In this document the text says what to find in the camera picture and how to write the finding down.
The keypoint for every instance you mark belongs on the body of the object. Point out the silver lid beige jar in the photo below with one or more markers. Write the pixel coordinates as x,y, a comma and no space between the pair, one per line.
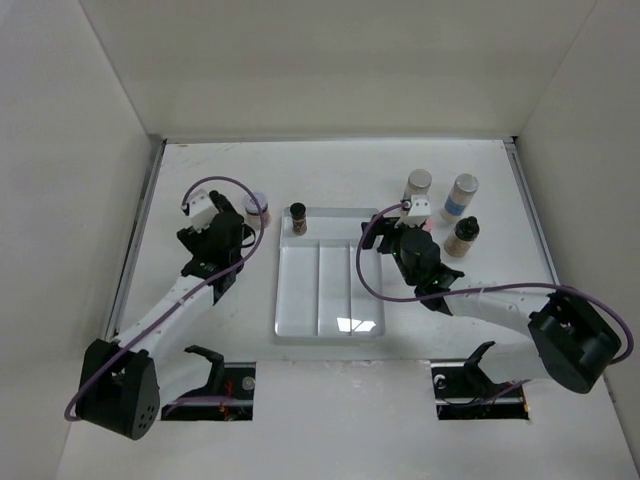
418,183

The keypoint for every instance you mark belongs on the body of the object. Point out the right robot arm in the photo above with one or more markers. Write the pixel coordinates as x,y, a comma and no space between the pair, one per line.
568,341

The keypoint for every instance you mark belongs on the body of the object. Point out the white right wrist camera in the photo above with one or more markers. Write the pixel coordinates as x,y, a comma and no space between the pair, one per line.
417,210

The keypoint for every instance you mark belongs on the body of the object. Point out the right black knob grinder bottle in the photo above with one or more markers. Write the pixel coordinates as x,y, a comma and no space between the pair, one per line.
462,237

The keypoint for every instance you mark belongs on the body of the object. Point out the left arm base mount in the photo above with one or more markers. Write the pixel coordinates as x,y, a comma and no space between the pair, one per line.
203,386

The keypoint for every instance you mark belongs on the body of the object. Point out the small black cap spice bottle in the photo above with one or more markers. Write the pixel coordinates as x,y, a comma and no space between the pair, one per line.
298,212

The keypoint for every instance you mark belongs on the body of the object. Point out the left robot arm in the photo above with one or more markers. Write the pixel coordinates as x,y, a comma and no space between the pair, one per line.
128,382

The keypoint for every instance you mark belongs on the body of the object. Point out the aluminium table edge rail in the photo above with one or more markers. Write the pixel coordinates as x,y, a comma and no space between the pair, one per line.
112,323

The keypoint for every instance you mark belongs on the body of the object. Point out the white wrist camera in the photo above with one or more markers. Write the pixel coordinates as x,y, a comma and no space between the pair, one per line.
417,210
200,210

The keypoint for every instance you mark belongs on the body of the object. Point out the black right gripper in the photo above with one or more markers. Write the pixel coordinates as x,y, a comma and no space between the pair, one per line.
383,226

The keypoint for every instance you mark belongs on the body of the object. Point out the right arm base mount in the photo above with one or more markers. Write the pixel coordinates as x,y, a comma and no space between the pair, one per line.
463,392

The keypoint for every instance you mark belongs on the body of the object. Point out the white lid orange label jar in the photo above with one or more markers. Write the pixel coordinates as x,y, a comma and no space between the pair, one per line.
256,208

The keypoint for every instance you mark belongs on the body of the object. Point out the white plastic organizer tray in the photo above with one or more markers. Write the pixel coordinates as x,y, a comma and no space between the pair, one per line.
320,298

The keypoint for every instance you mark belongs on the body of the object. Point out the pink cap seasoning bottle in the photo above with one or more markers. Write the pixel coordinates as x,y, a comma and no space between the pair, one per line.
426,224

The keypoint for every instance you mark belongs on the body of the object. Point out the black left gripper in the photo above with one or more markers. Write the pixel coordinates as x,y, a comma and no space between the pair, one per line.
195,240

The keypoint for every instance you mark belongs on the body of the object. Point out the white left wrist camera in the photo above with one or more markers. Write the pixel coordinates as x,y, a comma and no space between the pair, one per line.
200,210

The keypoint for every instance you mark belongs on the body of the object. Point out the blue label sago jar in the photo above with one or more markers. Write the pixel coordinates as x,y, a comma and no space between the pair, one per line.
460,196

